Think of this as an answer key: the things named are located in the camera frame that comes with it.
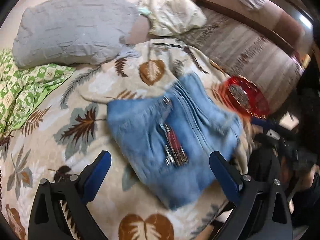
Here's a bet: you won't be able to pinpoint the red plastic basket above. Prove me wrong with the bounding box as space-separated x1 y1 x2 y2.
223 76 270 119

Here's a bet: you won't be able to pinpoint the brown striped headboard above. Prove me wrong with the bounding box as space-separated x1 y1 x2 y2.
179 0 313 112

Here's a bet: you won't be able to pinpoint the leaf patterned beige blanket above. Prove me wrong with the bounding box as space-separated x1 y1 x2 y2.
0 38 253 240

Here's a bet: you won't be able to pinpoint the grey pillow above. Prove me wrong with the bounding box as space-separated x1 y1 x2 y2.
12 0 138 69

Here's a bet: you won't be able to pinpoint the cream crumpled pillow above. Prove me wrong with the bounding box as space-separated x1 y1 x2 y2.
137 0 207 37

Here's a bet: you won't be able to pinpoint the green patterned cloth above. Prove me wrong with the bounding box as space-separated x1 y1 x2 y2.
0 49 75 136

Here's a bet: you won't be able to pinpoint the blue denim jeans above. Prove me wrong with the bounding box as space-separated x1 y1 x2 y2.
107 73 242 210

